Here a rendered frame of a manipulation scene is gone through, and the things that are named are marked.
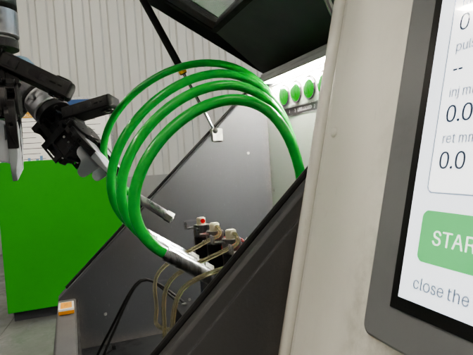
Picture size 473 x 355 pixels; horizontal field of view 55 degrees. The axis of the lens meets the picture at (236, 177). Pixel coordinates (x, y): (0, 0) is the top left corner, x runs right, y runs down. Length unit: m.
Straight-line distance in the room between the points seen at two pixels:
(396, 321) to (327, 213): 0.13
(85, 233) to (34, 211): 0.44
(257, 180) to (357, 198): 0.80
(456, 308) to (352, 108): 0.20
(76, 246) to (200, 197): 3.04
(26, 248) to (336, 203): 3.79
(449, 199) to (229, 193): 0.88
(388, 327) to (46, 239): 3.84
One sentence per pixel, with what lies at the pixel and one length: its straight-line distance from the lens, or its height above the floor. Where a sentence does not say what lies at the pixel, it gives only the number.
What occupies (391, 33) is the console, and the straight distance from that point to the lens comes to 0.42.
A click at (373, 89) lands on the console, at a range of 0.41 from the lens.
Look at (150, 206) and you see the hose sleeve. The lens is 0.90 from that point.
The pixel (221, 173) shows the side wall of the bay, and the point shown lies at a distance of 1.15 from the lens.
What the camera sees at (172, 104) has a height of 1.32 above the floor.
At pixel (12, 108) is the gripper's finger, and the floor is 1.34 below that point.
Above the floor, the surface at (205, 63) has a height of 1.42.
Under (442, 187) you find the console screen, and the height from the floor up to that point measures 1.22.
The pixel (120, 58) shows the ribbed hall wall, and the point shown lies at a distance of 7.42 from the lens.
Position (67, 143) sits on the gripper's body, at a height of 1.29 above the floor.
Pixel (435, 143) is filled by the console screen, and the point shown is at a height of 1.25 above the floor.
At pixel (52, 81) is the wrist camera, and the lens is 0.77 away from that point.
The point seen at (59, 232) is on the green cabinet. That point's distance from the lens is 4.09.
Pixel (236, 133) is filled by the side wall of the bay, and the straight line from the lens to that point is 1.16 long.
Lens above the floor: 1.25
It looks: 3 degrees down
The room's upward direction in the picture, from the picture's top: 4 degrees counter-clockwise
